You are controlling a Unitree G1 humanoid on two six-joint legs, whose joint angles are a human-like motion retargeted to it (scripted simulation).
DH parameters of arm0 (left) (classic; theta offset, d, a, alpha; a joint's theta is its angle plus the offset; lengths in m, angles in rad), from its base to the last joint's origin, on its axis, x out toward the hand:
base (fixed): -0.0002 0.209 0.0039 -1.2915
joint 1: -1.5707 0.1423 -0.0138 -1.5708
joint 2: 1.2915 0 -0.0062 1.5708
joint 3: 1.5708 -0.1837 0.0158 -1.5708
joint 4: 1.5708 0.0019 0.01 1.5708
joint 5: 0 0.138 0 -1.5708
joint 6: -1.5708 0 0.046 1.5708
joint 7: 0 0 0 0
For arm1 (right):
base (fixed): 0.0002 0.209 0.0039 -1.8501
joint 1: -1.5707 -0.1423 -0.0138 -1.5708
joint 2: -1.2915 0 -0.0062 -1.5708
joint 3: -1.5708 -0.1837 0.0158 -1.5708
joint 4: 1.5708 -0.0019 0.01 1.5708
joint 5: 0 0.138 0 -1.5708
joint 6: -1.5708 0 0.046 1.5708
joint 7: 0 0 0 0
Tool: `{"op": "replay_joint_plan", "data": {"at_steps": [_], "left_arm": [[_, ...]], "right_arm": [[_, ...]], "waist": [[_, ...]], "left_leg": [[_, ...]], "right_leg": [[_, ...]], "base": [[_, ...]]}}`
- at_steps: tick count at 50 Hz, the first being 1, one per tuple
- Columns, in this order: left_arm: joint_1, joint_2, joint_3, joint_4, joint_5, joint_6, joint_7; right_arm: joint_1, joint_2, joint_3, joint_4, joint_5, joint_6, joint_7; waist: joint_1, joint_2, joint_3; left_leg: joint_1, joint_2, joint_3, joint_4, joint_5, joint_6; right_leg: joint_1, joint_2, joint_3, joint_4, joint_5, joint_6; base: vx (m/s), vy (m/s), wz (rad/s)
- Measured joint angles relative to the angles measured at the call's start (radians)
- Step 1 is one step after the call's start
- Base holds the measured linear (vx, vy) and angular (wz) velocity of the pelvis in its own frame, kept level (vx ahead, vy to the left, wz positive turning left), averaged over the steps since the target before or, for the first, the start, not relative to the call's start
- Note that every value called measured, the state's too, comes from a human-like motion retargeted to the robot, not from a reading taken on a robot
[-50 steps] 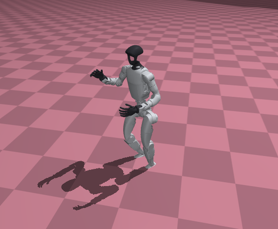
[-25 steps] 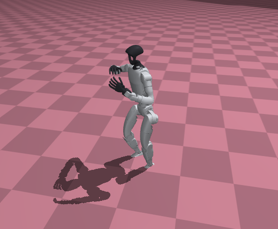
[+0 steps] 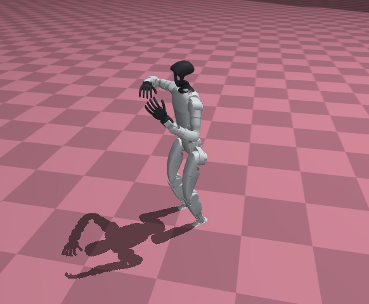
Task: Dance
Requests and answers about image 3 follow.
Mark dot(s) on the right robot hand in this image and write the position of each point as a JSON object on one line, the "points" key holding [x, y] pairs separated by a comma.
{"points": [[147, 86]]}

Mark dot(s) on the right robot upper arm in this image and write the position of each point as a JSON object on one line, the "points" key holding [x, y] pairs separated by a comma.
{"points": [[165, 84]]}

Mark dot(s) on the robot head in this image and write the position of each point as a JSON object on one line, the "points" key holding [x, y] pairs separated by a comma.
{"points": [[181, 69]]}

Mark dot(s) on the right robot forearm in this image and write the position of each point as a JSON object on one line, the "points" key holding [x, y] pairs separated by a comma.
{"points": [[151, 79]]}

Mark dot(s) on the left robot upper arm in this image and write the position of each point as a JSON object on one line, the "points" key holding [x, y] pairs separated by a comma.
{"points": [[195, 108]]}

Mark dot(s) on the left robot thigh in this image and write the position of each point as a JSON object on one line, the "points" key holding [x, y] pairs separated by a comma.
{"points": [[190, 172]]}

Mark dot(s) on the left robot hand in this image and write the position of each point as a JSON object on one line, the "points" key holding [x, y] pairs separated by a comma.
{"points": [[159, 113]]}

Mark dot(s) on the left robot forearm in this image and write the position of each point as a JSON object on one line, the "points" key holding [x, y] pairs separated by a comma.
{"points": [[184, 134]]}

